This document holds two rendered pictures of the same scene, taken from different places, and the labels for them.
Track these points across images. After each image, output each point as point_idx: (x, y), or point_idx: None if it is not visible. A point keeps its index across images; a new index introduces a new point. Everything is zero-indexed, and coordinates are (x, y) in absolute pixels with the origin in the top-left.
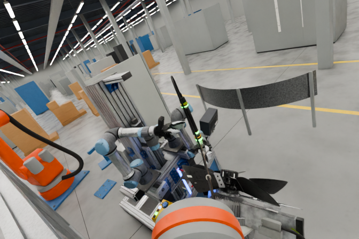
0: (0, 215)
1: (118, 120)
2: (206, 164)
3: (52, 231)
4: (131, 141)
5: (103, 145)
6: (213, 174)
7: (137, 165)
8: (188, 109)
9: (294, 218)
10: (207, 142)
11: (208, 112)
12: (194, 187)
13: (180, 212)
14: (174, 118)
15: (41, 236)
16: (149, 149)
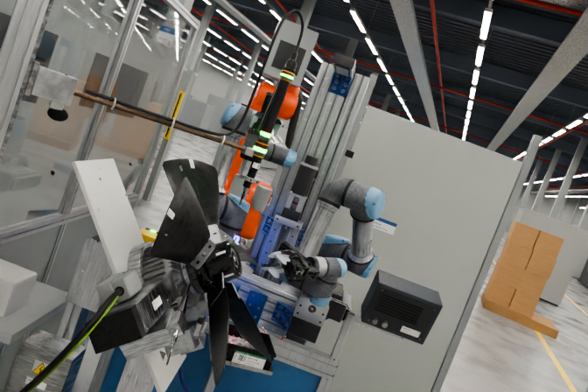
0: None
1: (296, 135)
2: (199, 133)
3: None
4: (278, 184)
5: (230, 108)
6: (213, 220)
7: (234, 199)
8: (283, 82)
9: (136, 304)
10: (312, 268)
11: (416, 288)
12: (170, 160)
13: None
14: (331, 184)
15: None
16: (277, 222)
